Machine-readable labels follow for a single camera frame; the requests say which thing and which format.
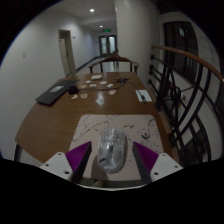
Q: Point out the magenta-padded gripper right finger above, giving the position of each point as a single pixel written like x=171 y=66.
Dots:
x=165 y=165

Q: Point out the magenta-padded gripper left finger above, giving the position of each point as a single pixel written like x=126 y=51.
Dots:
x=55 y=163

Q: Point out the transparent computer mouse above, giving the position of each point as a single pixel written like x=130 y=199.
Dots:
x=111 y=151

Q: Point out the white marble-print mouse pad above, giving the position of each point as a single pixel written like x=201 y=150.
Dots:
x=90 y=128

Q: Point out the small printed card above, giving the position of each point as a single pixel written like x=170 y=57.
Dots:
x=83 y=86
x=74 y=96
x=83 y=95
x=92 y=85
x=112 y=91
x=99 y=101
x=88 y=81
x=110 y=85
x=103 y=82

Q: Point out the closed black laptop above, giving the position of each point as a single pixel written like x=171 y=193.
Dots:
x=56 y=91

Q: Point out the white notebook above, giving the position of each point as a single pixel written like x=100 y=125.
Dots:
x=146 y=93

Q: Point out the small black box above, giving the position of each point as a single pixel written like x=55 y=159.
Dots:
x=73 y=90

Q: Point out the small white packet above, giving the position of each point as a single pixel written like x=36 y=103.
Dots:
x=96 y=77

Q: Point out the black railing with wooden handrail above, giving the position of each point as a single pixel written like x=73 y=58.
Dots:
x=186 y=55

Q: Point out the open side door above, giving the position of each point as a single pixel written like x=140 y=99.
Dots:
x=65 y=51

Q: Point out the wooden armchair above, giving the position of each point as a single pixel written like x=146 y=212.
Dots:
x=115 y=59

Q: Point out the dark window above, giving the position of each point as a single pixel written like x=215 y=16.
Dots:
x=181 y=43

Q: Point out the glass double door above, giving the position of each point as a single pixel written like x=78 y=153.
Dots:
x=108 y=45

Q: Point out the green exit sign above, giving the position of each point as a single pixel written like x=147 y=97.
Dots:
x=106 y=30

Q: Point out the ceiling lights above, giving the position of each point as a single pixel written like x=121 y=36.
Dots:
x=91 y=10

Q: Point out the white wall switch plate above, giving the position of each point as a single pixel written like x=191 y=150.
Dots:
x=24 y=54

